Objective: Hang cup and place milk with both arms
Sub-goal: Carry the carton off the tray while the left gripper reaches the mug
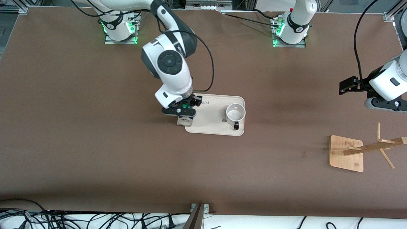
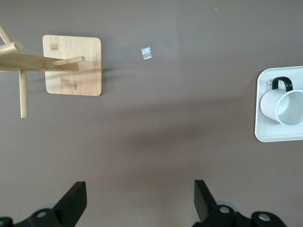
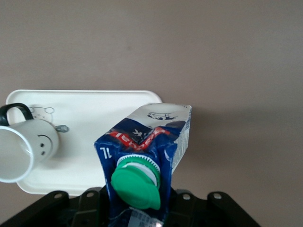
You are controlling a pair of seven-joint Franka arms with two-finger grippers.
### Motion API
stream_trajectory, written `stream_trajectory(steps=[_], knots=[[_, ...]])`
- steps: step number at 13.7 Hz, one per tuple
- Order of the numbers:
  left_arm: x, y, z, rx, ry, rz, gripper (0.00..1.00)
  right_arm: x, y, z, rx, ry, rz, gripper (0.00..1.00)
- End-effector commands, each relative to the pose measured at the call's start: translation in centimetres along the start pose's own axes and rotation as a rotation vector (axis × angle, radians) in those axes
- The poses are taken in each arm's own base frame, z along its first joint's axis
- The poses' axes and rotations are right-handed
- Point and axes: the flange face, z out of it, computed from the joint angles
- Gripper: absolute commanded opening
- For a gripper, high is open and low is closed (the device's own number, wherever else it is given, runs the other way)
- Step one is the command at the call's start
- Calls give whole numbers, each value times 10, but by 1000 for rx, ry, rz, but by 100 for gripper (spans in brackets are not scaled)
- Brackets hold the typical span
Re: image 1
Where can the aluminium frame rail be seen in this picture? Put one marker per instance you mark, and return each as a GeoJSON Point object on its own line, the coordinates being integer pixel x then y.
{"type": "Point", "coordinates": [208, 3]}

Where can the aluminium post with bracket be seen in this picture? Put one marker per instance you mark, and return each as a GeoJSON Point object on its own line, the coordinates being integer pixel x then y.
{"type": "Point", "coordinates": [196, 218]}

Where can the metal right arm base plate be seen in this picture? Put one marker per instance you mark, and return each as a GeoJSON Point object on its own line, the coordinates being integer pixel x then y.
{"type": "Point", "coordinates": [109, 41]}

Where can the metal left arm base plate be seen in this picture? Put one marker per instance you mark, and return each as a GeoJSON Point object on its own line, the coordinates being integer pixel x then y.
{"type": "Point", "coordinates": [302, 45]}

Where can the wooden cup rack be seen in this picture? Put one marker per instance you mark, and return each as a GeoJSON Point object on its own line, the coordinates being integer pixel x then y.
{"type": "Point", "coordinates": [345, 156]}

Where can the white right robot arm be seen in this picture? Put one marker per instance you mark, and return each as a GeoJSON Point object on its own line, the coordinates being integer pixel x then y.
{"type": "Point", "coordinates": [171, 73]}

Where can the aluminium corner profile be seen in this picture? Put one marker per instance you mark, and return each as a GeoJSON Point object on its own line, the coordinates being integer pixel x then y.
{"type": "Point", "coordinates": [392, 12]}

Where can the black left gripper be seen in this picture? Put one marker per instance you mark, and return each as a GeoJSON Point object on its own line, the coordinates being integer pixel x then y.
{"type": "Point", "coordinates": [358, 85]}

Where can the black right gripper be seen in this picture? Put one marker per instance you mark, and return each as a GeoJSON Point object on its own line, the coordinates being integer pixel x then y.
{"type": "Point", "coordinates": [192, 101]}

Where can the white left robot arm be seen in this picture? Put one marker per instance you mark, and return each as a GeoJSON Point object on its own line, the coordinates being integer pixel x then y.
{"type": "Point", "coordinates": [297, 25]}

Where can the cream plastic tray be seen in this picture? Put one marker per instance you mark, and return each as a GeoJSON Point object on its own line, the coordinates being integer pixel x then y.
{"type": "Point", "coordinates": [210, 127]}

